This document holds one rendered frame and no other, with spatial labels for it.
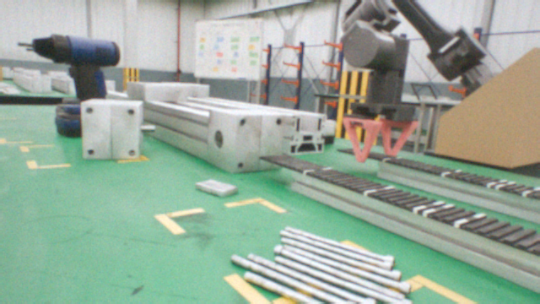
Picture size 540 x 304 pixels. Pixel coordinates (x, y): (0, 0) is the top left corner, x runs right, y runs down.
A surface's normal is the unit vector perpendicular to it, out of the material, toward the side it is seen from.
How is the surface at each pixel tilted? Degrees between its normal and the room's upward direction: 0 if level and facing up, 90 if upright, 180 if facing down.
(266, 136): 90
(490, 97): 90
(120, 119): 90
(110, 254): 0
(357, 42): 89
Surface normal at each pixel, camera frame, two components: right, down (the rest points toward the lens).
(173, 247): 0.06, -0.98
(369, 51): -0.70, 0.09
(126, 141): 0.25, 0.22
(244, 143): 0.58, 0.20
